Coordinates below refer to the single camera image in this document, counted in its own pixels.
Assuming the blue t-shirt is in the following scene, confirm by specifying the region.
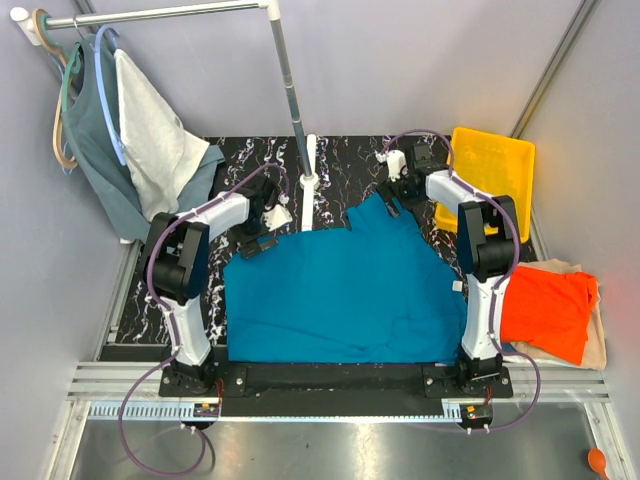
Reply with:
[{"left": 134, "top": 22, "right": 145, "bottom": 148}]
[{"left": 223, "top": 195, "right": 466, "bottom": 364}]

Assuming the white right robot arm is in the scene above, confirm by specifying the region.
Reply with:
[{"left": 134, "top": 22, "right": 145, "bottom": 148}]
[{"left": 376, "top": 150, "right": 520, "bottom": 361}]

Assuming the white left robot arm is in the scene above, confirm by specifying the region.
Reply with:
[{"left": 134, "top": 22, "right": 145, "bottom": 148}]
[{"left": 141, "top": 174, "right": 291, "bottom": 396}]

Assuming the yellow plastic bin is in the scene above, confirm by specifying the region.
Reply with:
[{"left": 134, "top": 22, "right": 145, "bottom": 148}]
[{"left": 447, "top": 127, "right": 536, "bottom": 243}]

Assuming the white hanging shirt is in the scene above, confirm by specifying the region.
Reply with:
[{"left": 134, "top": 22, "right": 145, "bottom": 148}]
[{"left": 114, "top": 49, "right": 209, "bottom": 220}]

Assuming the light blue hanger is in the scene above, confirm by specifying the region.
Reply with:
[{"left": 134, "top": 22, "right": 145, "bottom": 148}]
[{"left": 93, "top": 25, "right": 126, "bottom": 166}]

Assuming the orange folded t-shirt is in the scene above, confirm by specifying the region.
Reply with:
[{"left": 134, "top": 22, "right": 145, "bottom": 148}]
[{"left": 500, "top": 264, "right": 598, "bottom": 365}]

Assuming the grey-green hanging shirt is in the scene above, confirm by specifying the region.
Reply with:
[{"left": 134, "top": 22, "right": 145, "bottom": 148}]
[{"left": 62, "top": 35, "right": 225, "bottom": 242}]

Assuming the wooden hanger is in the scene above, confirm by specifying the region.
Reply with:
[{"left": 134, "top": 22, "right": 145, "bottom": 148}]
[{"left": 31, "top": 8, "right": 77, "bottom": 171}]

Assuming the green hanger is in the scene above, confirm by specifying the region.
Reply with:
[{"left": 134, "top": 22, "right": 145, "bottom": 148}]
[{"left": 60, "top": 42, "right": 83, "bottom": 101}]

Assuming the beige folded t-shirt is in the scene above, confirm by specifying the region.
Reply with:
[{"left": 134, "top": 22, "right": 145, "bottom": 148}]
[{"left": 507, "top": 259, "right": 607, "bottom": 371}]

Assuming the metal clothes rack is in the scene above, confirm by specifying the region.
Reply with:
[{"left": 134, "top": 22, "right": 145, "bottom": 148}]
[{"left": 10, "top": 1, "right": 319, "bottom": 232}]

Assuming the orange rubber bulb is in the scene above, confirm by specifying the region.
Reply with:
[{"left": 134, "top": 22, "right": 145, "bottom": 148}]
[{"left": 587, "top": 448, "right": 609, "bottom": 480}]

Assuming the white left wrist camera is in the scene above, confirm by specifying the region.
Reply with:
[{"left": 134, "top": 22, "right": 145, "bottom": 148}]
[{"left": 263, "top": 194, "right": 293, "bottom": 231}]

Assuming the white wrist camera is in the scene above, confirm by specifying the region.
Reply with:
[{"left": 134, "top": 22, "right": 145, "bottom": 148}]
[
  {"left": 263, "top": 194, "right": 293, "bottom": 231},
  {"left": 376, "top": 150, "right": 406, "bottom": 182}
]

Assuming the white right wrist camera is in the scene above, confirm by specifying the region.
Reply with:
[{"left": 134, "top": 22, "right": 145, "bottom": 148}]
[{"left": 376, "top": 150, "right": 406, "bottom": 182}]

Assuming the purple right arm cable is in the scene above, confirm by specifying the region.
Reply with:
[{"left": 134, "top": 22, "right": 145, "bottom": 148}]
[{"left": 377, "top": 128, "right": 542, "bottom": 435}]

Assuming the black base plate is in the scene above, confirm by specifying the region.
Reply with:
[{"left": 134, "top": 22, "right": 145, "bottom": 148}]
[{"left": 159, "top": 347, "right": 513, "bottom": 421}]

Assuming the aluminium corner rail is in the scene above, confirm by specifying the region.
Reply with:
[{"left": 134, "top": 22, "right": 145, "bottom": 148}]
[{"left": 509, "top": 0, "right": 601, "bottom": 139}]

